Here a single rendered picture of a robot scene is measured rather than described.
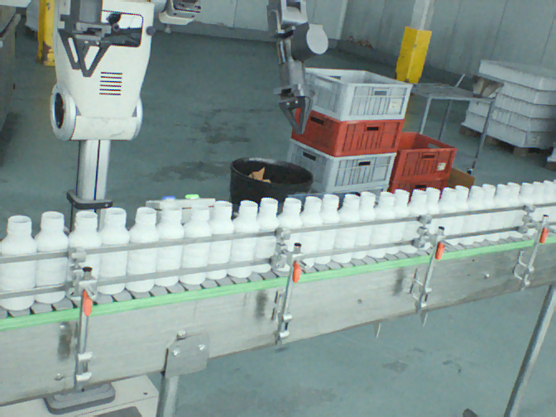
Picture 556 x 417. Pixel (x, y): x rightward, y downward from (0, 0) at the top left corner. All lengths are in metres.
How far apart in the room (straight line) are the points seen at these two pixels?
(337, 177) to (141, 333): 2.75
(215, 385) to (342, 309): 1.26
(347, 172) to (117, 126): 2.38
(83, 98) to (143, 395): 1.02
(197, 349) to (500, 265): 1.02
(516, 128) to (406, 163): 4.25
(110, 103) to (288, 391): 1.54
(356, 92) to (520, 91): 5.00
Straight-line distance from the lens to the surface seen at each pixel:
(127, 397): 2.27
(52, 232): 1.22
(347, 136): 3.91
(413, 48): 11.55
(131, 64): 1.80
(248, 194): 3.33
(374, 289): 1.68
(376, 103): 4.02
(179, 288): 1.36
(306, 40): 1.39
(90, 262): 1.24
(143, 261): 1.29
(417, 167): 4.62
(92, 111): 1.79
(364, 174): 4.14
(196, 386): 2.79
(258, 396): 2.79
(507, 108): 8.76
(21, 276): 1.22
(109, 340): 1.32
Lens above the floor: 1.64
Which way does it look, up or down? 20 degrees down
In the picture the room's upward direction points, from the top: 10 degrees clockwise
